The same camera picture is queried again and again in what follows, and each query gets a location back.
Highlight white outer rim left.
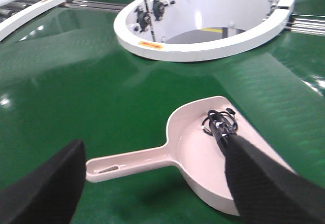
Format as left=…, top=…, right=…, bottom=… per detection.
left=0, top=0, right=122, bottom=42

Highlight black bearing right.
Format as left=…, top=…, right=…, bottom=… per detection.
left=151, top=0, right=176, bottom=21

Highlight steel rollers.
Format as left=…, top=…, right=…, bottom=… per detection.
left=0, top=0, right=127, bottom=24
left=285, top=14, right=324, bottom=36

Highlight pink plastic dustpan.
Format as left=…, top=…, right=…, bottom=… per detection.
left=86, top=96, right=292, bottom=216

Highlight thick black cable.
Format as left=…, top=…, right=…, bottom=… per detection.
left=207, top=110, right=238, bottom=156

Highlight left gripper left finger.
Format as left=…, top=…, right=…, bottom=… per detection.
left=1, top=139, right=86, bottom=223

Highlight black bearing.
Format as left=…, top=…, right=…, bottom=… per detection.
left=151, top=0, right=176, bottom=21
left=134, top=5, right=151, bottom=33

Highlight orange warning label front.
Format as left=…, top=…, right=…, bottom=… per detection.
left=138, top=41, right=163, bottom=50

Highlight white inner ring guard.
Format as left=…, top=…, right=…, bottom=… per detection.
left=114, top=0, right=295, bottom=62

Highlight steel rollers right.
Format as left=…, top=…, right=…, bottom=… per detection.
left=285, top=14, right=324, bottom=36

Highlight thin black wire coil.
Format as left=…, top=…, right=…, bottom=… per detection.
left=202, top=108, right=239, bottom=136

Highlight black bearing left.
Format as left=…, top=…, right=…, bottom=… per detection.
left=134, top=5, right=151, bottom=33

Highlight steel rollers upper left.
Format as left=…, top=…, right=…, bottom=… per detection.
left=0, top=0, right=127, bottom=24

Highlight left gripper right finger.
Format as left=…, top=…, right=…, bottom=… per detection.
left=225, top=135, right=324, bottom=223

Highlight green conveyor belt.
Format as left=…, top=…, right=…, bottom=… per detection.
left=0, top=0, right=325, bottom=224

